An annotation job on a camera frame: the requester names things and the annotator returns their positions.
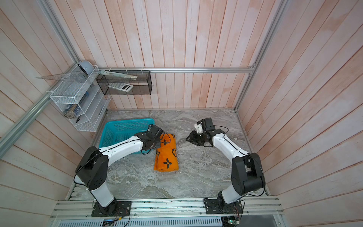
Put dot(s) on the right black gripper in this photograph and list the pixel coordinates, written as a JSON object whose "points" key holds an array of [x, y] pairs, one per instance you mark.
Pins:
{"points": [[192, 139]]}

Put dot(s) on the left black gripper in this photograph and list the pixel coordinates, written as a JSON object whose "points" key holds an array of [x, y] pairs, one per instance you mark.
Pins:
{"points": [[158, 141]]}

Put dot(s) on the orange patterned pillowcase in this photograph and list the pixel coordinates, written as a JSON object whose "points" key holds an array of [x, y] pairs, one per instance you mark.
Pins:
{"points": [[166, 156]]}

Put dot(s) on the teal plastic basket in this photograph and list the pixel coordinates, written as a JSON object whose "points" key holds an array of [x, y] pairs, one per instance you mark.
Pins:
{"points": [[117, 131]]}

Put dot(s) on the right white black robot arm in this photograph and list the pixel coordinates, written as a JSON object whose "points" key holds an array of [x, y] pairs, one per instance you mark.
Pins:
{"points": [[247, 174]]}

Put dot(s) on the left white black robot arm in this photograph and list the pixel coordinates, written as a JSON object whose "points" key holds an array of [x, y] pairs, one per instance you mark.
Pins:
{"points": [[92, 170]]}

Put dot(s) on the white calculator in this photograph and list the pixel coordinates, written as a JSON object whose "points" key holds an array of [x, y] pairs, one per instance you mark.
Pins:
{"points": [[125, 87]]}

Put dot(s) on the clear plastic ruler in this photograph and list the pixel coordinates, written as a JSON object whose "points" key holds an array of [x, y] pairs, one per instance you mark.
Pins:
{"points": [[116, 74]]}

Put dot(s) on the clear triangle set square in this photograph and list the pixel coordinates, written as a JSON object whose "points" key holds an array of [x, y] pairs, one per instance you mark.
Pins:
{"points": [[71, 77]]}

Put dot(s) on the round white grey gadget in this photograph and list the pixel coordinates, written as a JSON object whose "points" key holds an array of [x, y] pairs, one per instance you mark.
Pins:
{"points": [[86, 67]]}

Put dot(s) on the green circuit board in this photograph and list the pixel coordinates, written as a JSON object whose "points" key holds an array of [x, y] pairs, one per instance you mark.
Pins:
{"points": [[229, 222]]}

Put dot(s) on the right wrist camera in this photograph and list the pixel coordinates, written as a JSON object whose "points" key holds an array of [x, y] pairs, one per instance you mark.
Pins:
{"points": [[198, 127]]}

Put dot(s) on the black wire mesh basket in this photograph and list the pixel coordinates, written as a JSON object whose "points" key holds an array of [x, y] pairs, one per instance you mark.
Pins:
{"points": [[125, 82]]}

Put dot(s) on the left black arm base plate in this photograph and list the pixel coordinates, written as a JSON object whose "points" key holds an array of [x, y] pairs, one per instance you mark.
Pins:
{"points": [[115, 208]]}

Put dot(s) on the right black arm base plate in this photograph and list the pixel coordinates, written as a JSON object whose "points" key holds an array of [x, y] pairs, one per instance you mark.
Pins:
{"points": [[217, 206]]}

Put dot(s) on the white wire shelf rack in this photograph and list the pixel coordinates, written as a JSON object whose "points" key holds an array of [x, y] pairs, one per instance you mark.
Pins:
{"points": [[88, 95]]}

